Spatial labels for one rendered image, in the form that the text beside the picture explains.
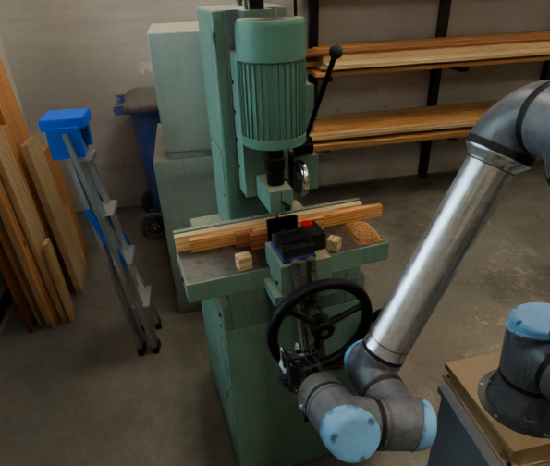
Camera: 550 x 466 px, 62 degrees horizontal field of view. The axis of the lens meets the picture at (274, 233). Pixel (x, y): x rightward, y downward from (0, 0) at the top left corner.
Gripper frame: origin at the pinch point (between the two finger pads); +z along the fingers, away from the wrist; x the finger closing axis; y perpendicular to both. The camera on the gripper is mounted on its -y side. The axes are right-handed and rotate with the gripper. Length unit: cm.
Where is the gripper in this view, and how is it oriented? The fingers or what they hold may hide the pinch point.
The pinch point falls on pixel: (287, 361)
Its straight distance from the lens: 114.4
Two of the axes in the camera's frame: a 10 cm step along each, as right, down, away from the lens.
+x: -9.5, 1.8, -2.6
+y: -1.3, -9.7, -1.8
